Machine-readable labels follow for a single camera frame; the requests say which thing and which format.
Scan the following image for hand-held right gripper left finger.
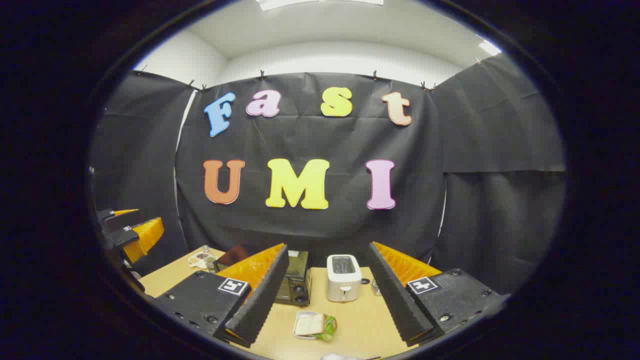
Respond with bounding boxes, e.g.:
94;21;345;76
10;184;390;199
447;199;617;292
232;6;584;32
147;243;290;349

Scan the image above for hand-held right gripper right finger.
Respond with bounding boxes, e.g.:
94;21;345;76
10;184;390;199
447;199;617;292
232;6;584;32
366;241;510;347

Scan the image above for black electric oven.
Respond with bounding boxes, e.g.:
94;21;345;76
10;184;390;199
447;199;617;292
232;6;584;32
214;244;313;307

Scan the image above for sandwich with lettuce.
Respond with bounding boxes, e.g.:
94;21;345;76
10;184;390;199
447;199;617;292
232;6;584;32
295;313;339;342

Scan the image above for white toaster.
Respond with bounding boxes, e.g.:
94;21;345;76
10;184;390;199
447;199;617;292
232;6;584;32
326;254;363;303

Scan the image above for white rectangular tray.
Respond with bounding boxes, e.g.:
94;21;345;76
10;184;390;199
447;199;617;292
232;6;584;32
293;310;326;341

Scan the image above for white sectioned snack plate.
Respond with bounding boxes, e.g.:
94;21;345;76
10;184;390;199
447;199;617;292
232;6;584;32
187;251;218;271

